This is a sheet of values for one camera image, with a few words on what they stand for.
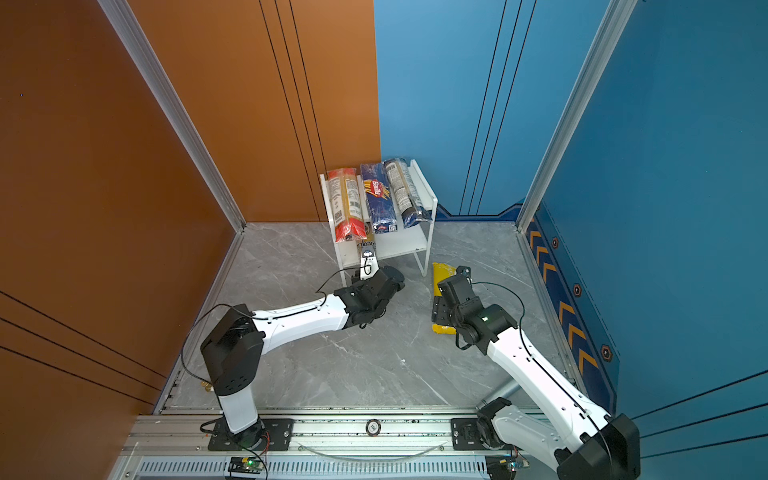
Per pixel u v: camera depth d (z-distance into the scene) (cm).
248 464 71
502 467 70
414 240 94
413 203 75
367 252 72
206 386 79
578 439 38
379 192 77
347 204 74
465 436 72
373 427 75
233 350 47
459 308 57
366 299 65
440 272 103
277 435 74
